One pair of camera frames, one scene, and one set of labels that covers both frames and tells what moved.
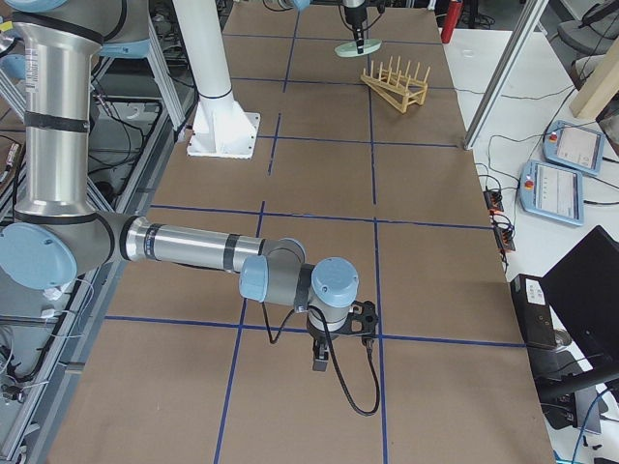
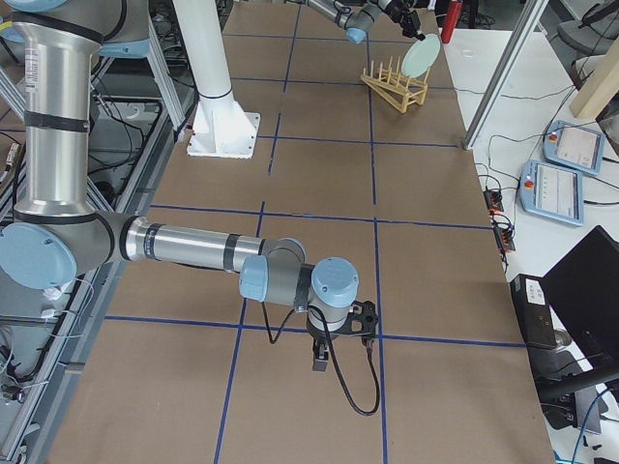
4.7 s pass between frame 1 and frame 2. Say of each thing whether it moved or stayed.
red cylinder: stayed
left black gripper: moved
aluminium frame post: stayed
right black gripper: stayed
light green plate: moved
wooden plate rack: stayed
